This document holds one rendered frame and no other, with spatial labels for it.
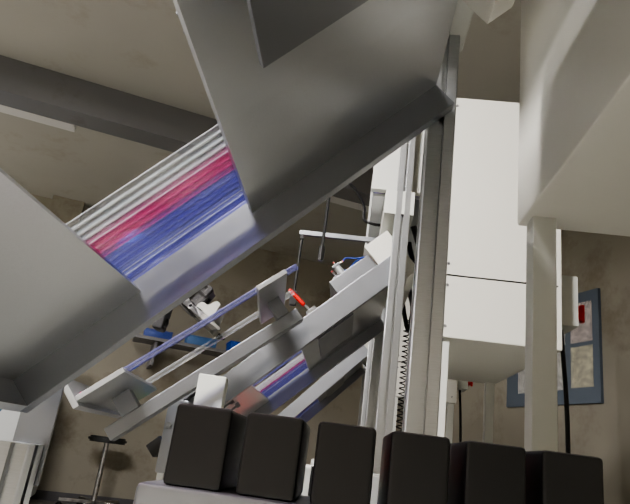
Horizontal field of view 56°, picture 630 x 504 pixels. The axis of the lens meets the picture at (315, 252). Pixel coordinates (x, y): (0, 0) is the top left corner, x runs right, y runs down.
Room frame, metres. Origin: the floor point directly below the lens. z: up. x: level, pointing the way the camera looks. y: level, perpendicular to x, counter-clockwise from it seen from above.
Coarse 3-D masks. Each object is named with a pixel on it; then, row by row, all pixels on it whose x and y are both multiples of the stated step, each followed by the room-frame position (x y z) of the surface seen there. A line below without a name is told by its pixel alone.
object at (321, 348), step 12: (372, 300) 1.77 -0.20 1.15; (384, 300) 1.89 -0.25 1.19; (360, 312) 1.82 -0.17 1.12; (372, 312) 1.95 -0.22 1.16; (336, 324) 1.57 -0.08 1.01; (348, 324) 1.64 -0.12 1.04; (360, 324) 2.01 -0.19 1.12; (372, 324) 2.17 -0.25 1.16; (324, 336) 1.58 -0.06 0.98; (336, 336) 1.69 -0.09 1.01; (348, 336) 1.82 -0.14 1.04; (312, 348) 1.84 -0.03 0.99; (324, 348) 1.74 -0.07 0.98; (336, 348) 2.13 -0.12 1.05; (312, 360) 2.04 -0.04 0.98
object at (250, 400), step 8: (248, 392) 1.82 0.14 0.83; (256, 392) 1.90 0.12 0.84; (232, 400) 1.73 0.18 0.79; (240, 400) 1.85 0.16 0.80; (248, 400) 1.94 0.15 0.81; (256, 400) 2.03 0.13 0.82; (264, 400) 2.14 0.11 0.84; (240, 408) 1.98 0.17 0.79; (248, 408) 2.07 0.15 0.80; (256, 408) 2.18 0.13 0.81
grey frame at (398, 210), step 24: (408, 144) 1.46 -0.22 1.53; (408, 168) 1.45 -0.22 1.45; (408, 192) 1.45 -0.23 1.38; (384, 216) 1.48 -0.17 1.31; (408, 216) 1.45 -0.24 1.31; (384, 312) 2.19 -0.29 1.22; (384, 336) 1.46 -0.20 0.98; (384, 360) 1.46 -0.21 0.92; (384, 384) 1.46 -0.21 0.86; (384, 408) 1.46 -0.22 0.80; (384, 432) 1.46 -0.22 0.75
